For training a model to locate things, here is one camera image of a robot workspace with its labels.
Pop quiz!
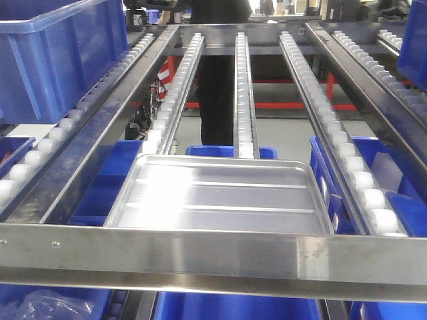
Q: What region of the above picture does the steel divider rail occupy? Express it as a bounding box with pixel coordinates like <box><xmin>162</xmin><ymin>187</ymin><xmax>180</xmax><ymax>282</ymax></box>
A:
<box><xmin>1</xmin><ymin>25</ymin><xmax>179</xmax><ymax>223</ymax></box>
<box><xmin>306</xmin><ymin>22</ymin><xmax>426</xmax><ymax>199</ymax></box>

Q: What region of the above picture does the white roller track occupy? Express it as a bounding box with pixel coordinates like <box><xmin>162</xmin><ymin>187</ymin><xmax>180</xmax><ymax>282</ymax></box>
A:
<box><xmin>140</xmin><ymin>33</ymin><xmax>204</xmax><ymax>155</ymax></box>
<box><xmin>234</xmin><ymin>32</ymin><xmax>260</xmax><ymax>159</ymax></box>
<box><xmin>280</xmin><ymin>31</ymin><xmax>408</xmax><ymax>237</ymax></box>

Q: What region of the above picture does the clear plastic bag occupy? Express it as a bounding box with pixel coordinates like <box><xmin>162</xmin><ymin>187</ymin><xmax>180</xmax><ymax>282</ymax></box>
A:
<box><xmin>1</xmin><ymin>289</ymin><xmax>94</xmax><ymax>319</ymax></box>

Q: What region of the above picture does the blue bin bottom centre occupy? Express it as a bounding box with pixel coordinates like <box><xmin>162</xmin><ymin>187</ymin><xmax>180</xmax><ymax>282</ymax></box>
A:
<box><xmin>153</xmin><ymin>292</ymin><xmax>320</xmax><ymax>319</ymax></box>

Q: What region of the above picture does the person in black clothes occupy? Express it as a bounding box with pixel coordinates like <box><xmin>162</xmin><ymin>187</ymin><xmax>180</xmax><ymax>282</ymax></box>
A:
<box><xmin>175</xmin><ymin>1</ymin><xmax>252</xmax><ymax>145</ymax></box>

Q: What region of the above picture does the small blue bin far left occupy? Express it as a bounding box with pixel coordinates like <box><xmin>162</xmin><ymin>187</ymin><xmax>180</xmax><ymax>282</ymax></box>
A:
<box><xmin>1</xmin><ymin>136</ymin><xmax>36</xmax><ymax>178</ymax></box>

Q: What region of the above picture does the steel front rack beam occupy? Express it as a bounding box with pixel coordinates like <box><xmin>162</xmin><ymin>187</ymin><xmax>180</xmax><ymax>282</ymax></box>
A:
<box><xmin>1</xmin><ymin>223</ymin><xmax>426</xmax><ymax>303</ymax></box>

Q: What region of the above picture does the blue bin lower right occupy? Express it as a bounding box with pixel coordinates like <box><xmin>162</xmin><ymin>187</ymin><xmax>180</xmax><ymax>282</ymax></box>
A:
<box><xmin>310</xmin><ymin>136</ymin><xmax>426</xmax><ymax>237</ymax></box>

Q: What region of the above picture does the far right roller track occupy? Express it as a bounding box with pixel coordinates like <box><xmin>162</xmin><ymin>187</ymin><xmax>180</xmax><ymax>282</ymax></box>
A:
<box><xmin>332</xmin><ymin>31</ymin><xmax>426</xmax><ymax>126</ymax></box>

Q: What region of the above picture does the centre white roller track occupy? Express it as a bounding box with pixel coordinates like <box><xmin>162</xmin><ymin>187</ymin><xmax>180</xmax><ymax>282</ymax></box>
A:
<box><xmin>234</xmin><ymin>32</ymin><xmax>260</xmax><ymax>159</ymax></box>

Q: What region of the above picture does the left steel divider rail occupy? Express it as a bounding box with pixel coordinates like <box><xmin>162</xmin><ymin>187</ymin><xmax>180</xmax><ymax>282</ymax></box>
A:
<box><xmin>1</xmin><ymin>25</ymin><xmax>179</xmax><ymax>223</ymax></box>

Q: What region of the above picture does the blue bin bottom left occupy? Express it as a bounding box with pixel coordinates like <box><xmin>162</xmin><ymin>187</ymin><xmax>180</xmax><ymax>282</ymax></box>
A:
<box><xmin>1</xmin><ymin>285</ymin><xmax>110</xmax><ymax>319</ymax></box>

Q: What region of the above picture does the large blue bin upper left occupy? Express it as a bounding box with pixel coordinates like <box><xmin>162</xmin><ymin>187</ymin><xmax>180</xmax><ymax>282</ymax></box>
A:
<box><xmin>1</xmin><ymin>1</ymin><xmax>128</xmax><ymax>124</ymax></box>

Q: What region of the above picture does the blue bin lower centre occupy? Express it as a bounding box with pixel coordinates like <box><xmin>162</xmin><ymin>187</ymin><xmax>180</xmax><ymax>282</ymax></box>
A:
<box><xmin>185</xmin><ymin>145</ymin><xmax>278</xmax><ymax>159</ymax></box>

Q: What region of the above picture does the far left roller track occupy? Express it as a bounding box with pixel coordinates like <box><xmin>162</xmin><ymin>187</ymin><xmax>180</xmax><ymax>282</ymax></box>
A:
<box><xmin>1</xmin><ymin>33</ymin><xmax>155</xmax><ymax>211</ymax></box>

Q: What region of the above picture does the blue bin lower left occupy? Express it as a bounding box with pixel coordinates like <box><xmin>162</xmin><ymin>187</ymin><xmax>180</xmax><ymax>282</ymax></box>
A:
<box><xmin>68</xmin><ymin>140</ymin><xmax>142</xmax><ymax>227</ymax></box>

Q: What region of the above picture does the blue bin bottom right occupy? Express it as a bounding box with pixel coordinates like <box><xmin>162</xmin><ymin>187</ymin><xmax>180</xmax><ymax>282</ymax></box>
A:
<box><xmin>350</xmin><ymin>301</ymin><xmax>426</xmax><ymax>320</ymax></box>

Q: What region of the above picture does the silver metal tray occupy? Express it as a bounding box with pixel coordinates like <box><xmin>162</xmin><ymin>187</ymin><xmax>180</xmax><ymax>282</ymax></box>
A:
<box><xmin>105</xmin><ymin>155</ymin><xmax>333</xmax><ymax>235</ymax></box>

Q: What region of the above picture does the blue bin upper right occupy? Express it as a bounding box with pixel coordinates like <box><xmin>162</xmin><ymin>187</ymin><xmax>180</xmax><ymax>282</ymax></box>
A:
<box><xmin>398</xmin><ymin>1</ymin><xmax>426</xmax><ymax>92</ymax></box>

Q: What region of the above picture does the right steel divider rail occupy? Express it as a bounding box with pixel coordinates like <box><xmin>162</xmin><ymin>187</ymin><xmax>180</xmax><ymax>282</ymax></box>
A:
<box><xmin>306</xmin><ymin>22</ymin><xmax>426</xmax><ymax>199</ymax></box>

